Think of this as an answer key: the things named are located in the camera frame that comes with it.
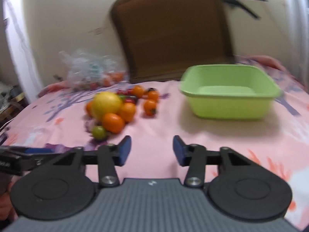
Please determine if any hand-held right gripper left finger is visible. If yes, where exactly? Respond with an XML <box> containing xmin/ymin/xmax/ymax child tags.
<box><xmin>36</xmin><ymin>135</ymin><xmax>132</xmax><ymax>188</ymax></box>

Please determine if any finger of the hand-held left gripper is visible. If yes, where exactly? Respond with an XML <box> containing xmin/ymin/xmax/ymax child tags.
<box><xmin>21</xmin><ymin>147</ymin><xmax>61</xmax><ymax>171</ymax></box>

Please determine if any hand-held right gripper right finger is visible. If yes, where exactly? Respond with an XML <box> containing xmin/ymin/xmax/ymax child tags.
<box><xmin>172</xmin><ymin>135</ymin><xmax>266</xmax><ymax>188</ymax></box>

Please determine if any small green tomato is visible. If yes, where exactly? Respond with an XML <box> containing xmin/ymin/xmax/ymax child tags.
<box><xmin>92</xmin><ymin>125</ymin><xmax>107</xmax><ymax>140</ymax></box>

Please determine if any large yellow grapefruit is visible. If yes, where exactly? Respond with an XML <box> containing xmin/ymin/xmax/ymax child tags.
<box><xmin>91</xmin><ymin>92</ymin><xmax>123</xmax><ymax>121</ymax></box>

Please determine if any green plastic basin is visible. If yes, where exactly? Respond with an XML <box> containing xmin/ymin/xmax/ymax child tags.
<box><xmin>179</xmin><ymin>64</ymin><xmax>282</xmax><ymax>120</ymax></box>

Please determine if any bagged orange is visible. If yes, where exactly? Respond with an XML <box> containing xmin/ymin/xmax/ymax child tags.
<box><xmin>110</xmin><ymin>72</ymin><xmax>126</xmax><ymax>84</ymax></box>

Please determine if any clear plastic bag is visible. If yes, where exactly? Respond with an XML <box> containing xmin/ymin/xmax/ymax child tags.
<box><xmin>59</xmin><ymin>49</ymin><xmax>128</xmax><ymax>90</ymax></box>

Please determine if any brown woven seat cushion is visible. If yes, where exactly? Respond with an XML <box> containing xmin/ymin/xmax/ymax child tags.
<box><xmin>110</xmin><ymin>0</ymin><xmax>236</xmax><ymax>84</ymax></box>

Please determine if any black strap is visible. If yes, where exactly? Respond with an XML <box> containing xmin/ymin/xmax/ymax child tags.
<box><xmin>217</xmin><ymin>0</ymin><xmax>268</xmax><ymax>20</ymax></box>

